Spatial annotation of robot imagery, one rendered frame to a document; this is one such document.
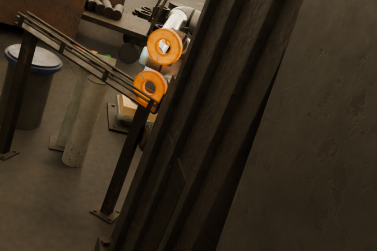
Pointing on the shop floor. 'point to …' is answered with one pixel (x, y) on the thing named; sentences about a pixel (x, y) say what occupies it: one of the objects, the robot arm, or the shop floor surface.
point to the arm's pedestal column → (120, 127)
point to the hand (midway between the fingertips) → (166, 42)
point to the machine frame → (210, 114)
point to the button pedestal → (59, 141)
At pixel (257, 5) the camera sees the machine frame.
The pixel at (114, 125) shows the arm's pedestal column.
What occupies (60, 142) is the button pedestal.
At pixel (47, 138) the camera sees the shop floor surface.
